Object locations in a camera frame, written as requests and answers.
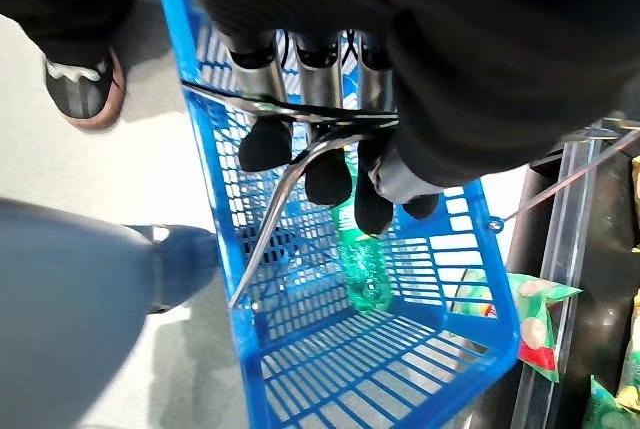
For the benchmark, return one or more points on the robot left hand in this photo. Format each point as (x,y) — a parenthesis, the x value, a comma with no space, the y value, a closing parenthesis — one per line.
(450,49)

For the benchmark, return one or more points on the blue plastic shopping basket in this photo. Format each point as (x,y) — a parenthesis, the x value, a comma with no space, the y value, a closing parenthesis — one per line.
(360,329)

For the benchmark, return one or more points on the green plastic soda bottle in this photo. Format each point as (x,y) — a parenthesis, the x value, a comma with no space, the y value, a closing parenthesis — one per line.
(365,269)

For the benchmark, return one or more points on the dark store shelf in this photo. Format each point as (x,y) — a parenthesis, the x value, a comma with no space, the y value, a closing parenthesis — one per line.
(595,269)

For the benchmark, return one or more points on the green red snack bag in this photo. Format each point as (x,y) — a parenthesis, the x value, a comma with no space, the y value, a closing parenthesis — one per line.
(537,321)

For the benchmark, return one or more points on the person's shoe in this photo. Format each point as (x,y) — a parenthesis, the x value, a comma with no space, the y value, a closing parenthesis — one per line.
(85,91)

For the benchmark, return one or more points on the yellow snack bag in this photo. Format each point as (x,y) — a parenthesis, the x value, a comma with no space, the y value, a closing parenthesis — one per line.
(631,374)

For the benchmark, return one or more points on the robot silver leg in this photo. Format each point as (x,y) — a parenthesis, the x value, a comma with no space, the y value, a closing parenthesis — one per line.
(70,314)

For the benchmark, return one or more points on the clear plastic shelf rail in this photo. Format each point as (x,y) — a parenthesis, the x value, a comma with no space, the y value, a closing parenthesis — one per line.
(560,269)

